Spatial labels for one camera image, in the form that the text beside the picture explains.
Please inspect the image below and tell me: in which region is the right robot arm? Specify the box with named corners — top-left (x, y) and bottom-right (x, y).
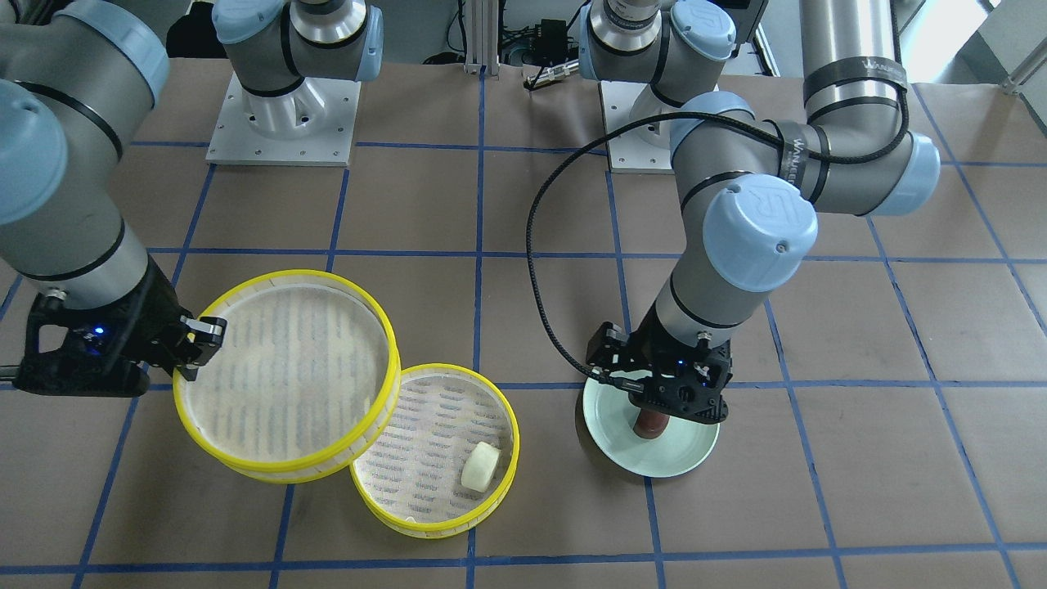
top-left (1, 1), bottom-right (383, 398)

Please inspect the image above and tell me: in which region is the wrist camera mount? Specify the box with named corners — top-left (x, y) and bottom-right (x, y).
top-left (597, 359), bottom-right (732, 425)
top-left (2, 290), bottom-right (150, 398)

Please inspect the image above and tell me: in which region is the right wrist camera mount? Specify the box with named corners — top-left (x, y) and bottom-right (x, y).
top-left (2, 290), bottom-right (150, 398)

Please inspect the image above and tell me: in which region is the black braided cable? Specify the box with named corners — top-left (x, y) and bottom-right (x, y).
top-left (525, 49), bottom-right (911, 385)

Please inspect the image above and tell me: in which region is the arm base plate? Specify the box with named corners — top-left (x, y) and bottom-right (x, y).
top-left (600, 81), bottom-right (678, 175)
top-left (205, 77), bottom-right (362, 168)

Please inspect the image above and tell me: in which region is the yellow steamer layer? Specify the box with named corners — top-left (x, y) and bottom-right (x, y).
top-left (350, 364), bottom-right (520, 539)
top-left (173, 269), bottom-right (402, 484)

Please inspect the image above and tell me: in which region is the white bun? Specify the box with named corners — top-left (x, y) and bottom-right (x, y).
top-left (460, 441), bottom-right (502, 492)

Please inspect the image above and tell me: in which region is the yellow steamer top layer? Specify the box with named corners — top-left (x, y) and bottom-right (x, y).
top-left (173, 269), bottom-right (402, 484)

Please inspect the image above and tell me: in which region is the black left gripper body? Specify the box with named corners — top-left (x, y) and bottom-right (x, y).
top-left (586, 321), bottom-right (732, 425)

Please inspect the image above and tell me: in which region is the pale green plate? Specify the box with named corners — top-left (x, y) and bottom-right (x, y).
top-left (581, 379), bottom-right (721, 478)

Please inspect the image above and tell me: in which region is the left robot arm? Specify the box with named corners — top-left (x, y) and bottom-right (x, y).
top-left (579, 1), bottom-right (940, 439)

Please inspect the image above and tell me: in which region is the yellow steamer bottom layer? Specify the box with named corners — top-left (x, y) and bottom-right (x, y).
top-left (350, 364), bottom-right (520, 539)

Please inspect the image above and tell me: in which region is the aluminium frame post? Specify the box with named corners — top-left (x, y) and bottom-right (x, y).
top-left (461, 0), bottom-right (502, 77)

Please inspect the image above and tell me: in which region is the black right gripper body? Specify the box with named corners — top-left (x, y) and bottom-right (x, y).
top-left (101, 258), bottom-right (228, 376)

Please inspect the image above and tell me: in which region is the dark red bun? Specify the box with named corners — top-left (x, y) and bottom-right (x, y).
top-left (632, 409), bottom-right (671, 440)

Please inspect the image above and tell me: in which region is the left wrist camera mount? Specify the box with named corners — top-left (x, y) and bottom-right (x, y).
top-left (597, 359), bottom-right (732, 425)

